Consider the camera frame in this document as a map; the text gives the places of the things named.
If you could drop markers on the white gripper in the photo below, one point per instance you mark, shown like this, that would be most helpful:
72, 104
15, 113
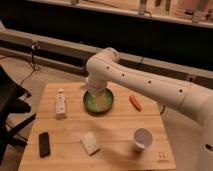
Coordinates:
97, 88

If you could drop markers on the white plastic bottle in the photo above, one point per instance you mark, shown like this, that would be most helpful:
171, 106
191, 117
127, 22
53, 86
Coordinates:
60, 105

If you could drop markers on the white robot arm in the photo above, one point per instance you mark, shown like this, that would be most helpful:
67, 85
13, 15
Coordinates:
190, 99

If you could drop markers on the green ceramic bowl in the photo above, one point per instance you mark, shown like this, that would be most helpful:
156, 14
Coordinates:
90, 103

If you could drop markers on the orange carrot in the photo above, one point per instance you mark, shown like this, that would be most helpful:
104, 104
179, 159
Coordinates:
135, 103

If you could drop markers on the wooden folding table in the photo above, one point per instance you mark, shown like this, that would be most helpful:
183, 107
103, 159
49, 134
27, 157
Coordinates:
113, 131

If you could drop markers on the white sponge block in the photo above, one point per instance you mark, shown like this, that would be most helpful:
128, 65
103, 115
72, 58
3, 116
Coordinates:
90, 143

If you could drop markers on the white paper cup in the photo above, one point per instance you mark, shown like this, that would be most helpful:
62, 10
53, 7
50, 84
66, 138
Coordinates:
142, 139

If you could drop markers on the black chair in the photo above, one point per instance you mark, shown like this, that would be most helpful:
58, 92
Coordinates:
10, 102

